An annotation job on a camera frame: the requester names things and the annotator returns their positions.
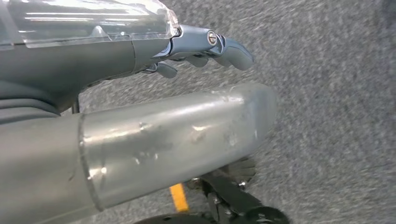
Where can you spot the robot grey left hand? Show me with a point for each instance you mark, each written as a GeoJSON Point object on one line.
{"type": "Point", "coordinates": [77, 46]}

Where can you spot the yellow floor tape square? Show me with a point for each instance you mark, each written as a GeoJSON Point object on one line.
{"type": "Point", "coordinates": [179, 198]}

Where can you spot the robot black left foot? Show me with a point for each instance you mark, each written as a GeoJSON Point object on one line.
{"type": "Point", "coordinates": [241, 170]}

